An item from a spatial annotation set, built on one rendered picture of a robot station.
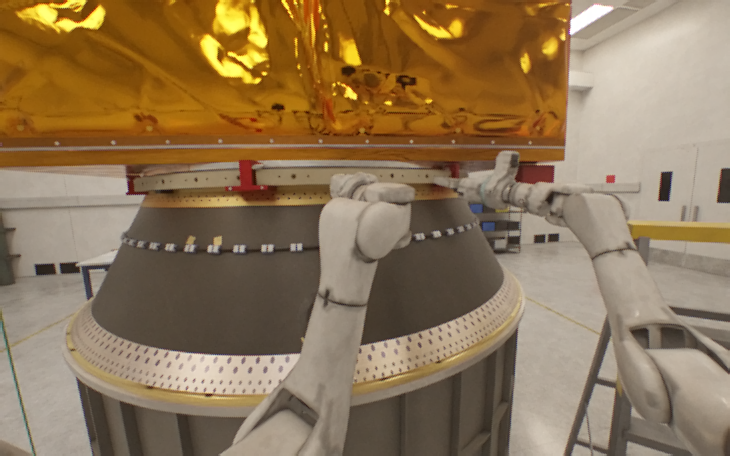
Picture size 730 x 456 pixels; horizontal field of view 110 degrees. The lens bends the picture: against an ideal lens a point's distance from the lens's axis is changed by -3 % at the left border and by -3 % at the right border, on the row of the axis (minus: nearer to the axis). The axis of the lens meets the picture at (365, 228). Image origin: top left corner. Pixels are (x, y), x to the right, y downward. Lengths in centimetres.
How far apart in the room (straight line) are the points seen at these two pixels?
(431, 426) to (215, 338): 67
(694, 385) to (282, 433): 43
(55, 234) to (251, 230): 758
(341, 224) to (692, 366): 42
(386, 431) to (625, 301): 65
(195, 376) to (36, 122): 85
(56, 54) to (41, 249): 752
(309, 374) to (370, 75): 86
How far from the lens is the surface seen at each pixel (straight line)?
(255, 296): 82
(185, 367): 89
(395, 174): 91
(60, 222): 824
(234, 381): 81
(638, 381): 48
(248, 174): 86
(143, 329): 103
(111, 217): 767
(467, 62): 110
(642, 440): 128
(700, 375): 48
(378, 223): 29
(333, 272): 31
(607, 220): 58
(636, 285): 55
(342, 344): 33
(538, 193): 67
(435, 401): 96
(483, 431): 127
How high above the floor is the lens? 164
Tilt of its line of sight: 8 degrees down
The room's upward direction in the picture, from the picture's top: 1 degrees counter-clockwise
